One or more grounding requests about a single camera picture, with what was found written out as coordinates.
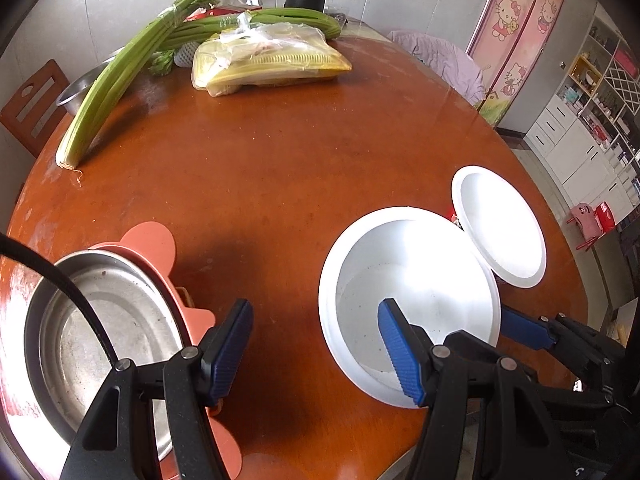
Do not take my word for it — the pink hello kitty wardrobe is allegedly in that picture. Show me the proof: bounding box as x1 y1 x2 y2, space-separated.
469 0 564 127

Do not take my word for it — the brown wooden slat chair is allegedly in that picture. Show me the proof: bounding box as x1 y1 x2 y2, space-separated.
1 60 68 157

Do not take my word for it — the yellow noodles plastic bag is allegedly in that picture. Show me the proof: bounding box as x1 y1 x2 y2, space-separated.
191 23 352 98

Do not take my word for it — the white foam-netted fruit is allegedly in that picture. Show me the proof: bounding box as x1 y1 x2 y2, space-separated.
174 41 200 68

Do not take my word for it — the celery bunch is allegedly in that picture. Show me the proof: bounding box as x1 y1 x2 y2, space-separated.
157 8 342 51
54 0 214 170

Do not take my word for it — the red white instant-noodle bowl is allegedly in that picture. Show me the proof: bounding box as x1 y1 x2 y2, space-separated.
318 207 501 408

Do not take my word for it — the pink child stool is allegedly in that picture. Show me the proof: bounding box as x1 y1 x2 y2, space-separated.
566 202 616 250

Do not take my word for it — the white shelf cabinet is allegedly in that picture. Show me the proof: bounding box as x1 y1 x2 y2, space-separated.
525 6 639 222

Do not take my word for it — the steel mixing bowl far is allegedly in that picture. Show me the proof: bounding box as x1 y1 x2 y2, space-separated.
55 58 112 116

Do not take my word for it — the shallow steel round pan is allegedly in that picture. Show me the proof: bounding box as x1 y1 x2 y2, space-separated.
22 249 194 463

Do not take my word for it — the pink cloth on chair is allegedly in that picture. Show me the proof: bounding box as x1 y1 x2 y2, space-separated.
388 30 485 107

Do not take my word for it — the celery bunch front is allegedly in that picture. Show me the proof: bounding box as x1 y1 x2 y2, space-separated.
54 0 214 170

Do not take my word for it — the black cable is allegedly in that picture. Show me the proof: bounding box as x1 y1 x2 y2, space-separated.
0 231 122 363

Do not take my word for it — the celery bunch rear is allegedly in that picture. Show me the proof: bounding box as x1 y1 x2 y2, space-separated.
157 8 342 51

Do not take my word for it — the orange bear-ear plastic plate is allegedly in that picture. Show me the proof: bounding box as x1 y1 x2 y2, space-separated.
90 221 242 479

